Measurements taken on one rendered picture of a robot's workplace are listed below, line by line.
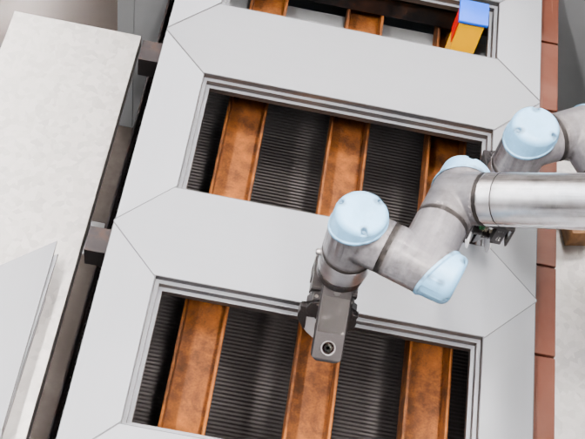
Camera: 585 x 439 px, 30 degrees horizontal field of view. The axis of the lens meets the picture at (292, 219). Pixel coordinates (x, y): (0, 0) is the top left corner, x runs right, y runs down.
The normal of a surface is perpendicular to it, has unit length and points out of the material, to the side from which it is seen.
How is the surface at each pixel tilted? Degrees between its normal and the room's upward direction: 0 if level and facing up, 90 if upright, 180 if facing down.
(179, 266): 0
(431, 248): 4
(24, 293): 0
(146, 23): 90
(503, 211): 71
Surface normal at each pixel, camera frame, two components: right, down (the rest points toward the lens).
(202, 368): 0.14, -0.52
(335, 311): 0.04, -0.06
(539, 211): -0.59, 0.37
